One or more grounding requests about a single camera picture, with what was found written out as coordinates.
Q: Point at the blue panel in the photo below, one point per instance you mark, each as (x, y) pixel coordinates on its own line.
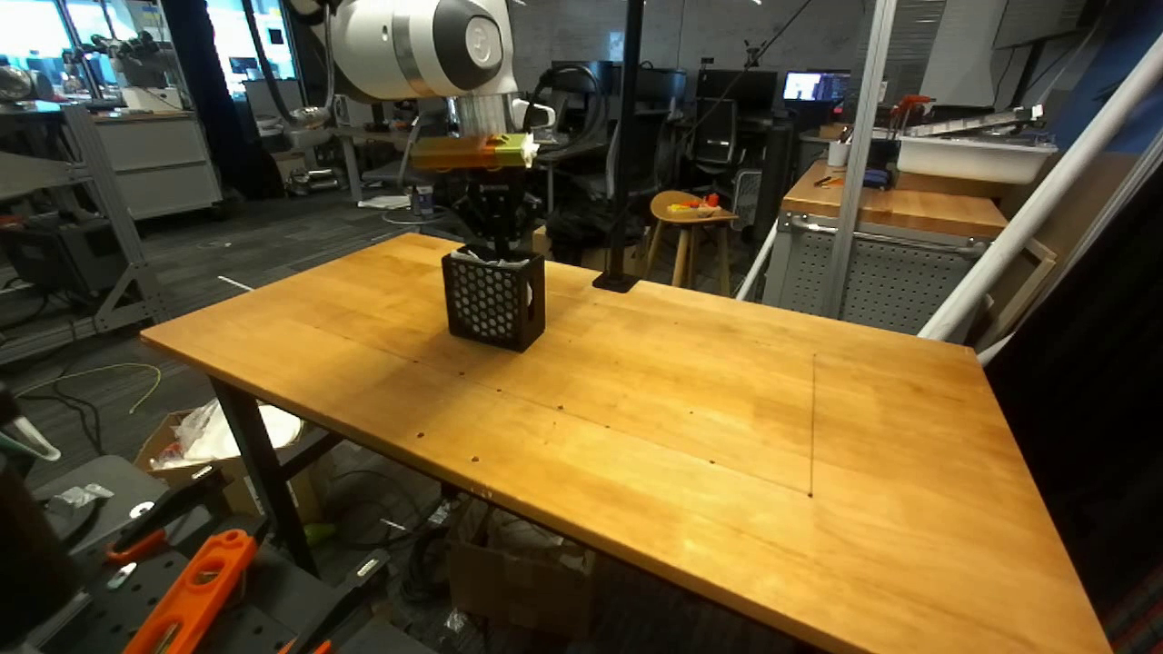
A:
(1112, 59)

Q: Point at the orange spirit level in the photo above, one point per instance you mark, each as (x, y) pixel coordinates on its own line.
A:
(194, 593)

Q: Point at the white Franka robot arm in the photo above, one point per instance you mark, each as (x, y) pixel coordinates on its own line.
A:
(402, 50)

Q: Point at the white plastic bag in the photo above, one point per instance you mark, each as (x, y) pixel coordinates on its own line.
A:
(211, 439)

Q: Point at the small white bottle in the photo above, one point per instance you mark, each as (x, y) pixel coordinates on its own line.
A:
(837, 156)

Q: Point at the wooden top workbench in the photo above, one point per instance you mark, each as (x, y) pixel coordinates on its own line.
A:
(895, 207)

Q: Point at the black vertical stand pole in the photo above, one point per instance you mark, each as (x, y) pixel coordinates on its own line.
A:
(626, 121)

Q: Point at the brown cardboard box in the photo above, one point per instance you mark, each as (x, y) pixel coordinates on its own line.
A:
(521, 577)

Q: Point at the round wooden stool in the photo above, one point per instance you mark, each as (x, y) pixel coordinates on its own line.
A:
(659, 207)

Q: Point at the orange yellow toy pieces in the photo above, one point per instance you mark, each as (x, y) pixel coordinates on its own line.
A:
(690, 207)

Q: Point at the yellow green wrist camera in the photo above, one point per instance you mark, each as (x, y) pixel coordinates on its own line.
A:
(474, 156)

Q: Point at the white tube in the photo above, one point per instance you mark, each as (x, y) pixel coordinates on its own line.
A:
(1065, 259)
(1039, 194)

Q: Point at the grey metal shelf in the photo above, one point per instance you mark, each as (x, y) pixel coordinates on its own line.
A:
(110, 207)

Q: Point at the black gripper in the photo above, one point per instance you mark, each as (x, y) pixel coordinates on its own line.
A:
(493, 207)

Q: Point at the black table leg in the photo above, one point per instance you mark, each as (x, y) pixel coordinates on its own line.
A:
(268, 486)

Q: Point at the computer monitor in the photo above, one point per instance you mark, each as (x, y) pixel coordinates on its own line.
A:
(816, 89)

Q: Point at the white cabinet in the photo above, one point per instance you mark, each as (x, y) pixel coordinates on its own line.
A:
(165, 165)

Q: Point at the grey metal frame post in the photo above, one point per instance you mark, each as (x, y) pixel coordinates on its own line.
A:
(862, 146)

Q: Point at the white tray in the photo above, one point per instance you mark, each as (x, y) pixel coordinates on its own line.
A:
(967, 158)

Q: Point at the thin white pole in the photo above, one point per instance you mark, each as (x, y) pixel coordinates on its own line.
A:
(757, 259)

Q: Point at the black perforated box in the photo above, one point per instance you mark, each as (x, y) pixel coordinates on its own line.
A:
(493, 302)

